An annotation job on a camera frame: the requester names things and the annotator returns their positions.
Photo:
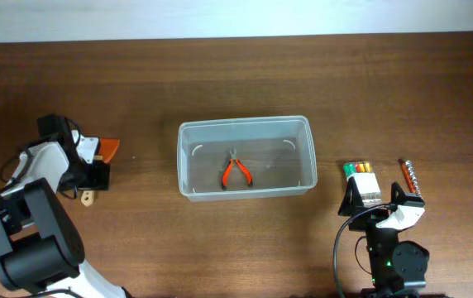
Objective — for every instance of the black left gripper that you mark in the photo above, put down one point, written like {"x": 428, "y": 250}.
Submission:
{"x": 97, "y": 176}

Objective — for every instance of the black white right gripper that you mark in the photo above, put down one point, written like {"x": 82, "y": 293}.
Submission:
{"x": 369, "y": 222}

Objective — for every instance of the orange scraper wooden handle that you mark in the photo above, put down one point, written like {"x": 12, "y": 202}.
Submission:
{"x": 110, "y": 148}

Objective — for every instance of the clear plastic storage box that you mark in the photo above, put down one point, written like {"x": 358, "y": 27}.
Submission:
{"x": 246, "y": 158}

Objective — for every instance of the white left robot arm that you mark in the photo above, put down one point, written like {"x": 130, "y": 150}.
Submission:
{"x": 41, "y": 251}

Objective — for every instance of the pack of AA batteries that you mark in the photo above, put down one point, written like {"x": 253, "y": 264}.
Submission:
{"x": 365, "y": 181}

